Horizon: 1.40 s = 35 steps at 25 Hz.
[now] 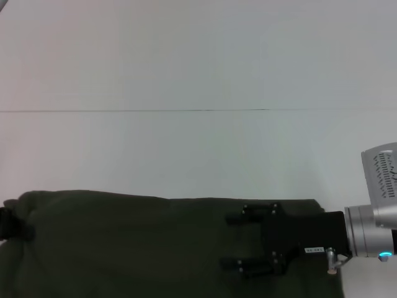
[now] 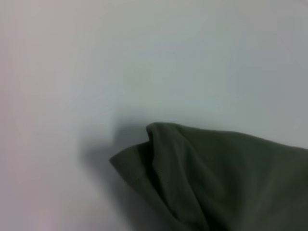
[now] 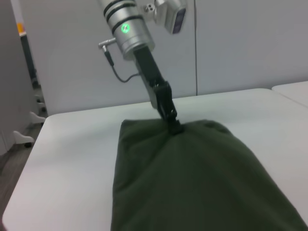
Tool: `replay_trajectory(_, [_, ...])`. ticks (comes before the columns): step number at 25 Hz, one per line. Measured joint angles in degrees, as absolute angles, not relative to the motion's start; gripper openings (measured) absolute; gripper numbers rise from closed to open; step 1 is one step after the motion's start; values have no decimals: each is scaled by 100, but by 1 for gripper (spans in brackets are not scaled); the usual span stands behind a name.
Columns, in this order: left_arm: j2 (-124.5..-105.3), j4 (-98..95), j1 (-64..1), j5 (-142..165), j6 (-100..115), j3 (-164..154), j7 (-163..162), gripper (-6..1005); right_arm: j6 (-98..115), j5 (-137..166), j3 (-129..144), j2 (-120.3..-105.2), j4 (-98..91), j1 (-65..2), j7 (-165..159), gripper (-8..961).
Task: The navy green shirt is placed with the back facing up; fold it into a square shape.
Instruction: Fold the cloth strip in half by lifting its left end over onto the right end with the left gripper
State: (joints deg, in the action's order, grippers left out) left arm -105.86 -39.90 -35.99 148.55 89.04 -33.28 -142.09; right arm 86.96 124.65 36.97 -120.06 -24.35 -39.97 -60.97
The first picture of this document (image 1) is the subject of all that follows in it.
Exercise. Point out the dark green t-shirt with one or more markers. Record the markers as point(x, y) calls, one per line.
point(139, 248)

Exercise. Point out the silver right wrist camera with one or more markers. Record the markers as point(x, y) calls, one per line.
point(381, 177)

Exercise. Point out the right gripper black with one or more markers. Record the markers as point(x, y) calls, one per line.
point(304, 231)

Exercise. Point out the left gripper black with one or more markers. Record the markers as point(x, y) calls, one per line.
point(5, 223)

